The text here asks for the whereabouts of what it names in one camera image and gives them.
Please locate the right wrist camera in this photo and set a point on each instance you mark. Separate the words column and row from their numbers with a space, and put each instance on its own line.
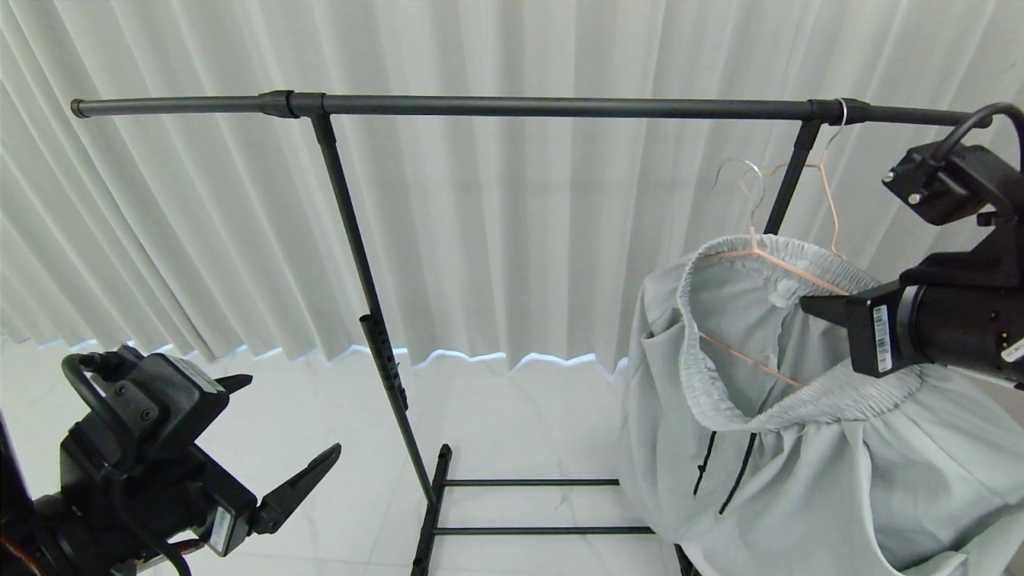
column 952, row 184

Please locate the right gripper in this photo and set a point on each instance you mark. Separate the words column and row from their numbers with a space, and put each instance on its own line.
column 944, row 320

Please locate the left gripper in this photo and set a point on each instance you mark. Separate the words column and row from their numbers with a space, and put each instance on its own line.
column 160, row 512

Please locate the white curtain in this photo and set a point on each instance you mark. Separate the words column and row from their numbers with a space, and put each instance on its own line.
column 520, row 240

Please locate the pink clothes hanger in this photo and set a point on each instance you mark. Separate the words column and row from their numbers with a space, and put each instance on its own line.
column 752, row 240
column 828, row 200

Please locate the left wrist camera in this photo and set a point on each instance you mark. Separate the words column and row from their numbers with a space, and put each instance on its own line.
column 168, row 400

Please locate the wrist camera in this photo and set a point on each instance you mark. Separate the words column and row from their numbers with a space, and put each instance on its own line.
column 168, row 400
column 952, row 184

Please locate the pale grey shorts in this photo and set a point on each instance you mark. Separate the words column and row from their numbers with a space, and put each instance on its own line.
column 800, row 480

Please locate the black clothes rack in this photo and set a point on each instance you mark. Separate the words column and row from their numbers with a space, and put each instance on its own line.
column 560, row 106

